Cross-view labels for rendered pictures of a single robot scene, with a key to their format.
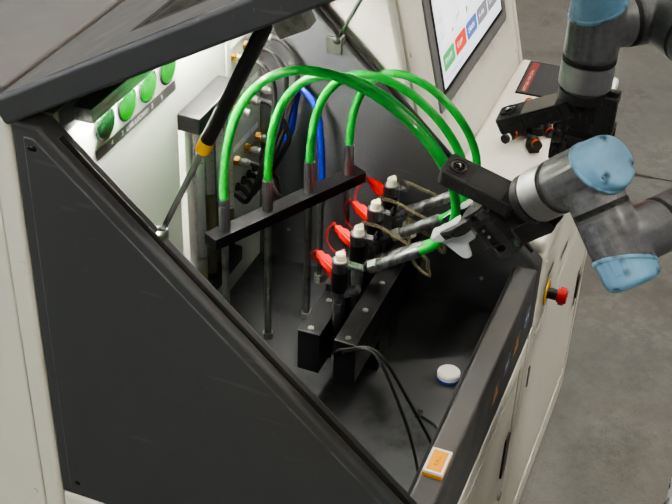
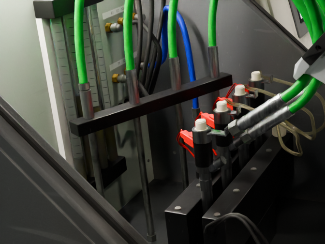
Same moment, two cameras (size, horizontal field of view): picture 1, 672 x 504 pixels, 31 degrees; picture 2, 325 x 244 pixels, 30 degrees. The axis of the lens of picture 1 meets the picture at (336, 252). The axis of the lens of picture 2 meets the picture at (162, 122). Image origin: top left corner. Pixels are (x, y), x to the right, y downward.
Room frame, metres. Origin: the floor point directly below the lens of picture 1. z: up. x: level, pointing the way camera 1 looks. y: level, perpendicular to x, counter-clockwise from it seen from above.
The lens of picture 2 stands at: (0.70, -0.09, 1.43)
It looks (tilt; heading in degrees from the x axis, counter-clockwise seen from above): 21 degrees down; 10
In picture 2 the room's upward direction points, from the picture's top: 6 degrees counter-clockwise
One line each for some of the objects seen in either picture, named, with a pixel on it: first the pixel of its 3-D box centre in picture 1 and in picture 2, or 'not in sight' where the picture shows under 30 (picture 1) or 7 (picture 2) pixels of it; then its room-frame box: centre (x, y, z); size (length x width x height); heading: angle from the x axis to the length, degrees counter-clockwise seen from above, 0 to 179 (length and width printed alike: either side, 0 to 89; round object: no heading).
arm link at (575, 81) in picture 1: (587, 73); not in sight; (1.54, -0.34, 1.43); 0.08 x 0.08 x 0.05
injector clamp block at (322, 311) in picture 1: (362, 312); (238, 205); (1.64, -0.05, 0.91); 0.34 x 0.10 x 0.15; 160
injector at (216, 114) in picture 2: (362, 286); (232, 170); (1.60, -0.05, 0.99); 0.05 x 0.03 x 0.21; 70
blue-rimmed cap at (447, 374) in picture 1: (448, 374); not in sight; (1.57, -0.20, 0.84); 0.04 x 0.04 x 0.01
